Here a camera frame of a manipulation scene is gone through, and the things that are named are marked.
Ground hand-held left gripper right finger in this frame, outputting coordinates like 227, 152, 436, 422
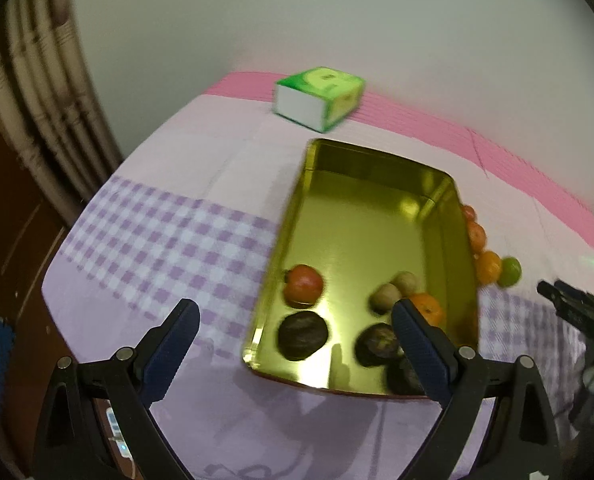
391, 297, 562, 480

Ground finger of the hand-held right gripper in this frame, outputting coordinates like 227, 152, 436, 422
536, 280, 594, 313
552, 302, 594, 333

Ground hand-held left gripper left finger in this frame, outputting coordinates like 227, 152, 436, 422
32, 298, 201, 480

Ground dark purple passion fruit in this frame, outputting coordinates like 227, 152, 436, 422
354, 323, 402, 367
278, 311, 329, 361
387, 356, 425, 396

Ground orange tangerine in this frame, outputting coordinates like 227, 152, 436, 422
409, 292, 446, 327
475, 251, 504, 286
467, 221, 486, 256

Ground green tangerine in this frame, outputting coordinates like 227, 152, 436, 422
499, 257, 522, 288

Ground two beige small fruits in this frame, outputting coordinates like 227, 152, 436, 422
370, 283, 400, 313

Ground beige longan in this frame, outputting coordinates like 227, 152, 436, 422
394, 271, 419, 296

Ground gold metal tin box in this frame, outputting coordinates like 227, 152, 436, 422
240, 138, 480, 401

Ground purple checked cloth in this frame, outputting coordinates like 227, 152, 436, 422
41, 92, 594, 480

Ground white device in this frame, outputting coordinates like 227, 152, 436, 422
104, 406, 134, 461

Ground brown wooden door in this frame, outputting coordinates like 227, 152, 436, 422
0, 90, 73, 321

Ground pink foam mat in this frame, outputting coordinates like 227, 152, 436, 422
204, 71, 594, 251

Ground green tissue box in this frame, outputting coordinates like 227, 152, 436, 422
274, 66, 367, 134

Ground beige patterned curtain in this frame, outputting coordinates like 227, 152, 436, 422
0, 0, 123, 231

